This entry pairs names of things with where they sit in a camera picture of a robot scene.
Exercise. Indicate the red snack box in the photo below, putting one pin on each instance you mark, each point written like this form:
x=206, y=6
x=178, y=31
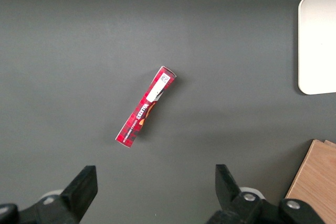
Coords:
x=145, y=107

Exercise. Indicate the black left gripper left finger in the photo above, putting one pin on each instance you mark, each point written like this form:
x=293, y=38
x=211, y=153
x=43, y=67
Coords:
x=71, y=203

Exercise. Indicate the beige plastic tray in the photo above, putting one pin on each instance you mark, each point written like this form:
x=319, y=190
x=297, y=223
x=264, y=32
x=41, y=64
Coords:
x=317, y=43

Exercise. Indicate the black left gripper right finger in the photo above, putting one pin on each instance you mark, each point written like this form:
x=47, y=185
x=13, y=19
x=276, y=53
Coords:
x=236, y=208

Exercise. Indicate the wooden drawer cabinet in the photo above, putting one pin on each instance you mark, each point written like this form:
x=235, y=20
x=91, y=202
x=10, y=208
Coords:
x=315, y=182

